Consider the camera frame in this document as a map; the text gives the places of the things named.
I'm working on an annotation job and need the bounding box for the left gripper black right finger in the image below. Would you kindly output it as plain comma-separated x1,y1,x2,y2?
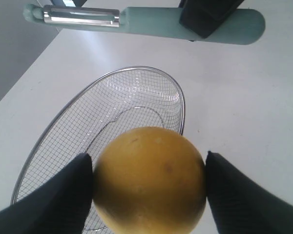
206,152,293,234

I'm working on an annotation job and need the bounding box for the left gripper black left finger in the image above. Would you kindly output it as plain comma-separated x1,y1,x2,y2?
0,153,93,234

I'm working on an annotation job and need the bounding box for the yellow lemon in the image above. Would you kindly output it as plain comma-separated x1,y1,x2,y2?
93,127,206,234

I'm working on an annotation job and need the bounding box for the teal handled vegetable peeler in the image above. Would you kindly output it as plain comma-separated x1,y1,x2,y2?
23,4,266,45

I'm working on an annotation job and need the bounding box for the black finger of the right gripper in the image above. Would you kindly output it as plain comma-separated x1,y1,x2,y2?
178,0,243,39

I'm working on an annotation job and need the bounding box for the oval wire mesh basket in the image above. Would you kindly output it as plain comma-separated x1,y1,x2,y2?
10,65,186,232

